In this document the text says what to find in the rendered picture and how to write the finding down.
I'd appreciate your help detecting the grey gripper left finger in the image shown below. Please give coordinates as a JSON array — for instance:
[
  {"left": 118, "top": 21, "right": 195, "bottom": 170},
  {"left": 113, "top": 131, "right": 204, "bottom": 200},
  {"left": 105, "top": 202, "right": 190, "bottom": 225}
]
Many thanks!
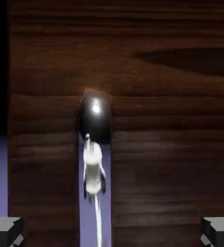
[{"left": 0, "top": 216, "right": 25, "bottom": 247}]

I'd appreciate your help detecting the dark wood cabinet door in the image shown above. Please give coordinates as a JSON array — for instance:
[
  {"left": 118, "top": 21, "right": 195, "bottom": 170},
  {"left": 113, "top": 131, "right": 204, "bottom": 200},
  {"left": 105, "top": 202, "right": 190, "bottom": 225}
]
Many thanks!
[{"left": 7, "top": 0, "right": 224, "bottom": 247}]

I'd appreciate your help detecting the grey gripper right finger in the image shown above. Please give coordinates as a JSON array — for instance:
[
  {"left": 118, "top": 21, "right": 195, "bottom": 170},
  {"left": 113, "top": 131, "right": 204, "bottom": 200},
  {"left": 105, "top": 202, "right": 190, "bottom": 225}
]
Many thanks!
[{"left": 200, "top": 216, "right": 224, "bottom": 247}]

